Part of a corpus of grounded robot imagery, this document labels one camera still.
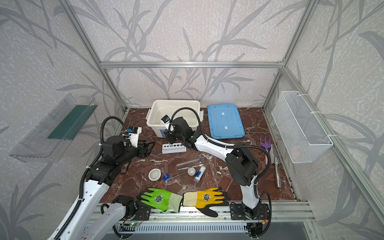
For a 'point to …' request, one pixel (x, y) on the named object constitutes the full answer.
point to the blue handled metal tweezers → (167, 176)
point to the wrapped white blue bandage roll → (200, 173)
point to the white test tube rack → (175, 147)
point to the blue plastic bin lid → (225, 121)
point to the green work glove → (159, 199)
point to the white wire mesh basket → (304, 138)
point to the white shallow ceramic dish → (154, 174)
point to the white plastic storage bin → (156, 128)
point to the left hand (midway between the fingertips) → (152, 137)
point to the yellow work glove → (204, 199)
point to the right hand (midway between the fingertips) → (165, 126)
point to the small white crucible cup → (191, 171)
